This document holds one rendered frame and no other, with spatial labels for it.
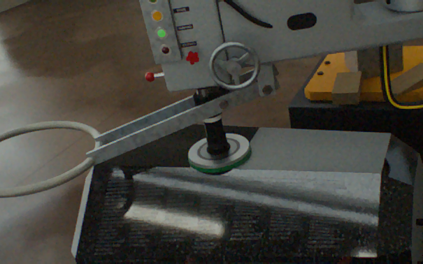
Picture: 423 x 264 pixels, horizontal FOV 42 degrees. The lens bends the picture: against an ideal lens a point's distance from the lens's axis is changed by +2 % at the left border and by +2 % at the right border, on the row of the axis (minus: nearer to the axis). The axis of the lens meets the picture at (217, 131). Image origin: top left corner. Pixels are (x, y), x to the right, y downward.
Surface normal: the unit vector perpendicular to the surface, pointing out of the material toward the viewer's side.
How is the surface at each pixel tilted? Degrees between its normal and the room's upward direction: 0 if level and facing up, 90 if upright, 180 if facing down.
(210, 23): 90
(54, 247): 0
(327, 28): 90
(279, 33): 90
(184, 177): 45
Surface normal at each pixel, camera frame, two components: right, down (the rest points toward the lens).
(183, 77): -0.06, 0.47
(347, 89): -0.18, -0.87
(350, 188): -0.36, -0.27
